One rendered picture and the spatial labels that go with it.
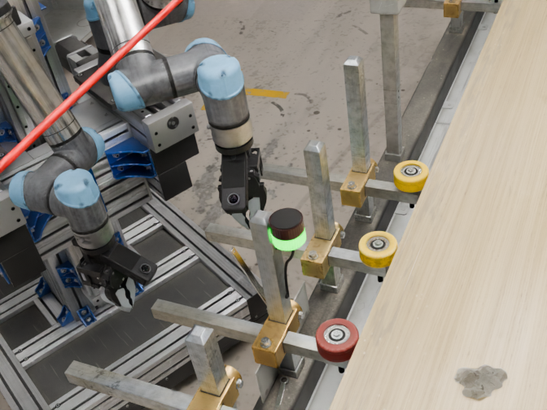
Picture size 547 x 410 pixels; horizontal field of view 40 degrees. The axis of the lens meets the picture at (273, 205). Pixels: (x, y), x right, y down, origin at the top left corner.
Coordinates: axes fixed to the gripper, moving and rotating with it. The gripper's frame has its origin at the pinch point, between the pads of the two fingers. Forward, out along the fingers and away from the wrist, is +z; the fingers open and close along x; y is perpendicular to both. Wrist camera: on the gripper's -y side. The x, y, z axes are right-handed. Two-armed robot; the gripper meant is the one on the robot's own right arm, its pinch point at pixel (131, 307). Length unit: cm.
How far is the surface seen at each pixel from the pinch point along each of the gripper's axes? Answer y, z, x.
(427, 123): -39, 15, -100
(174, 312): -12.4, -3.4, 1.0
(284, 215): -38.8, -31.1, -4.5
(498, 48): -56, -7, -109
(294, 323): -37.0, -2.5, -4.1
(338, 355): -50, -7, 4
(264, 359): -34.5, -1.3, 5.1
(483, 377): -75, -9, 2
